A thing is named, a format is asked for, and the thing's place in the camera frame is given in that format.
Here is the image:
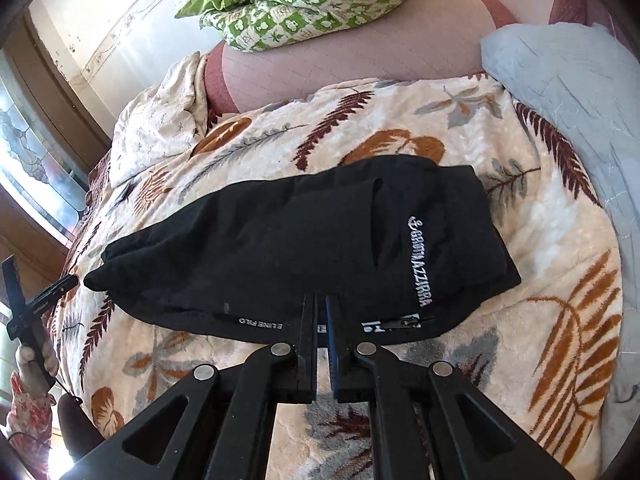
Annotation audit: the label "black pants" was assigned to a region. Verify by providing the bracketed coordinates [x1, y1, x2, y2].
[84, 155, 521, 344]

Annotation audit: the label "left hand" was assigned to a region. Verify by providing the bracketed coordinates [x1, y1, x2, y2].
[15, 339, 60, 398]

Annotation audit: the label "leaf pattern fleece blanket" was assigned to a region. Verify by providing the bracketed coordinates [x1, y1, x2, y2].
[49, 75, 623, 479]

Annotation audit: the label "stained glass window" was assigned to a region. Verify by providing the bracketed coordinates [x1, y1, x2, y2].
[1, 55, 88, 247]

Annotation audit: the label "cream white pillow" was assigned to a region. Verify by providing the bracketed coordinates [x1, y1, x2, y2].
[110, 51, 208, 188]

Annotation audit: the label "grey blue pillow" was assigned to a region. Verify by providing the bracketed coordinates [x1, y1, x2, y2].
[480, 23, 639, 479]

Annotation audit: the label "pink quilted headboard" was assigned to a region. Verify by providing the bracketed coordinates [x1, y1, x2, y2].
[204, 0, 515, 114]

